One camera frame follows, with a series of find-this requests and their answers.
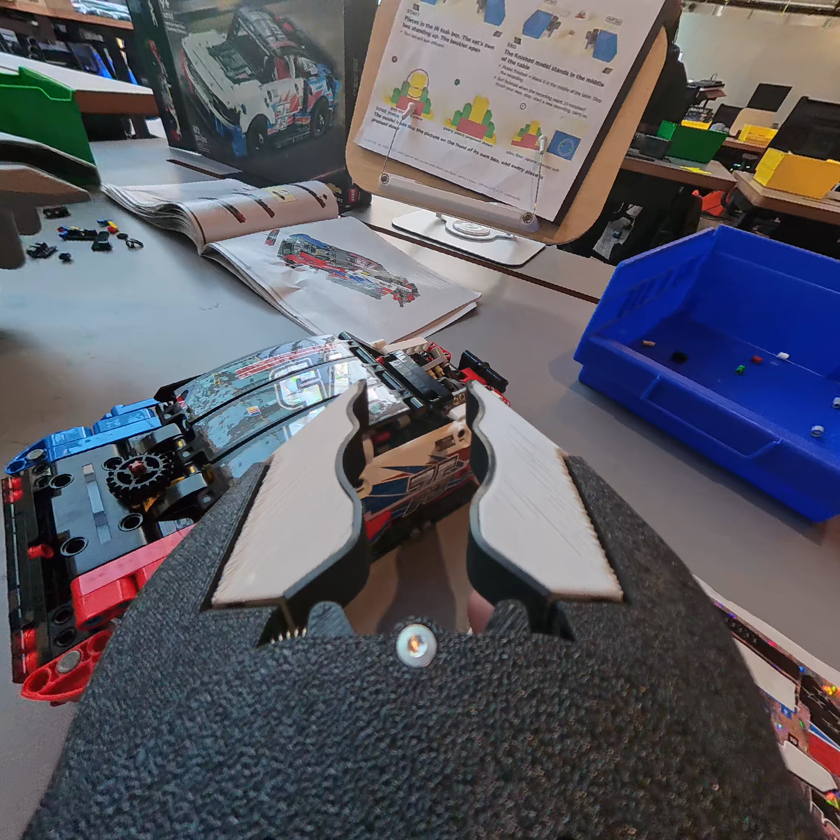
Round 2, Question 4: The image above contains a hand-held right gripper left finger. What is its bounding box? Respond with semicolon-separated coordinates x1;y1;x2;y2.
211;379;371;608

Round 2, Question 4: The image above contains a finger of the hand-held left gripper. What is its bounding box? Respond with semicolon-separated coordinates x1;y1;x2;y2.
0;164;91;270
0;131;99;191

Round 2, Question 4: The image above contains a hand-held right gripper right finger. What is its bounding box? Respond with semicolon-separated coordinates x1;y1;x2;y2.
465;381;624;605

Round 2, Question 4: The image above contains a green plastic bin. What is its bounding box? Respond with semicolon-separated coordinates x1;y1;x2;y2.
0;66;98;168
658;120;728;164

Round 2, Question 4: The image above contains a black toy set box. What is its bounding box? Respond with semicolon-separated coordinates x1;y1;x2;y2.
128;0;378;211

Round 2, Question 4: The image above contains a holographic sticker sheet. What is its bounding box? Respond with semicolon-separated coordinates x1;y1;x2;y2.
696;577;840;840

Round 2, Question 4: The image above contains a metal clip wire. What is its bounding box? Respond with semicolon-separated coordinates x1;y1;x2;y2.
525;134;550;222
382;105;419;186

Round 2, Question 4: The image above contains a wooden office desk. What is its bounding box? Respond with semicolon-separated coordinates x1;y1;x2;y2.
0;52;160;139
620;154;737;193
734;171;840;225

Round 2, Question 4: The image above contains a grey desk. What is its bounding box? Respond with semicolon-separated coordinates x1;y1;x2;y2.
0;138;840;840

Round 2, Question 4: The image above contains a printed instruction sheet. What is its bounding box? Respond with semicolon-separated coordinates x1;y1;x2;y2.
354;0;667;224

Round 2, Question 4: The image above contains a red blue black brick car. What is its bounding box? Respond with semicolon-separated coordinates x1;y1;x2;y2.
0;331;511;706

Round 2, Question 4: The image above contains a wooden document board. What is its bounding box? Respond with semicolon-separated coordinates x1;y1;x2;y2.
346;0;669;245

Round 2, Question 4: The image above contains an instruction booklet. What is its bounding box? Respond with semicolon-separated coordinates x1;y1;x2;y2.
101;178;482;343

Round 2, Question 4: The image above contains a black computer monitor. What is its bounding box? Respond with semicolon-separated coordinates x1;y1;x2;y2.
768;96;840;161
747;83;794;114

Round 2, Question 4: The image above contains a blue plastic bin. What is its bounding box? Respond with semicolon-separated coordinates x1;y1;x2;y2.
574;225;840;522

